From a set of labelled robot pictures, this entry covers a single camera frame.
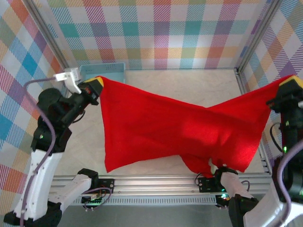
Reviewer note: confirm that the red t-shirt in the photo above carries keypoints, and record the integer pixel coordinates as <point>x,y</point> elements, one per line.
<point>165,125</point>

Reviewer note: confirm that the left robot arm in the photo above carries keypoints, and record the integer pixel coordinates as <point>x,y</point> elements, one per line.
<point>48,179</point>

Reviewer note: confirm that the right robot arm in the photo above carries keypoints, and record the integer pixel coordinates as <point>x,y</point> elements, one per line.
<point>233,184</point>

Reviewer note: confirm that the light blue plastic basket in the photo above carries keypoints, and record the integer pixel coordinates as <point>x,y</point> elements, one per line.
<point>106,69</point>

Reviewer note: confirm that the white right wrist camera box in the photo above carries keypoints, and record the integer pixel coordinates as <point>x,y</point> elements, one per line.
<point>300,104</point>

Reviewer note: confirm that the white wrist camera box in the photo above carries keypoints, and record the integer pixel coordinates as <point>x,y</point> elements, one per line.
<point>71,76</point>
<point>300,104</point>

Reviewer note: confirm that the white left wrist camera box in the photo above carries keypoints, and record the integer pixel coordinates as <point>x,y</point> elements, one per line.
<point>71,76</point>

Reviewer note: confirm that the aluminium table side rail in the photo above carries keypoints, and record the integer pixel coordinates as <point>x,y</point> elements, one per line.
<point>266,163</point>

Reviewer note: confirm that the aluminium frame post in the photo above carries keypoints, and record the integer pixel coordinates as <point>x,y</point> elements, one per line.
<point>257,35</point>
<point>54,40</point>

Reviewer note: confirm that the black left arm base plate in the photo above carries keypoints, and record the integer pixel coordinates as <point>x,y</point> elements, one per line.
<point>106,183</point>

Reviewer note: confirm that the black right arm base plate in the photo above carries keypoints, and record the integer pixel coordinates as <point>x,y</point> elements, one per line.
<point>206,184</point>

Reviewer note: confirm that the aluminium mounting rail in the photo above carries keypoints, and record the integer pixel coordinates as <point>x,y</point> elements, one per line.
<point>154,186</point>

